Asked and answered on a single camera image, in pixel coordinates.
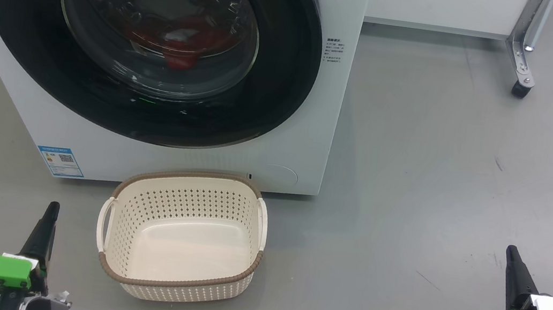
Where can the white partition panel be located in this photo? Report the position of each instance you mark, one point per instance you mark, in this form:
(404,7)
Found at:
(438,5)

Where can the printed text notice sticker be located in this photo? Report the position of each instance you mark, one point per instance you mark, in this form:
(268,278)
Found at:
(333,50)

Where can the glass washing machine door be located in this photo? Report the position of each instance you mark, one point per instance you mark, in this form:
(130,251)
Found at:
(275,84)

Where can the cream perforated laundry basket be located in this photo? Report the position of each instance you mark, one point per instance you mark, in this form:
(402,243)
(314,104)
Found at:
(187,250)

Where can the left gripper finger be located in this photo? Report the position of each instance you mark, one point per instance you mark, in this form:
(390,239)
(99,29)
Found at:
(40,241)

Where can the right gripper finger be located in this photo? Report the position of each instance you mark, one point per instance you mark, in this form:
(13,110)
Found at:
(517,281)

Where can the metal panel leg with caster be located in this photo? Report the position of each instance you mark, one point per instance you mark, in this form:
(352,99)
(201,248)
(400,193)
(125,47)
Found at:
(522,60)

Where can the blue energy label sticker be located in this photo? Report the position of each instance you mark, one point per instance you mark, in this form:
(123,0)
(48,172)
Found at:
(60,161)

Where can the red and white jersey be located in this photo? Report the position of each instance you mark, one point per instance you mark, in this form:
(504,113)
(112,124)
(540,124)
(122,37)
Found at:
(186,47)

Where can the white front-load washing machine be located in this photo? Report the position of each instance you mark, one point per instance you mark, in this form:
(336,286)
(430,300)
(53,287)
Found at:
(5,84)

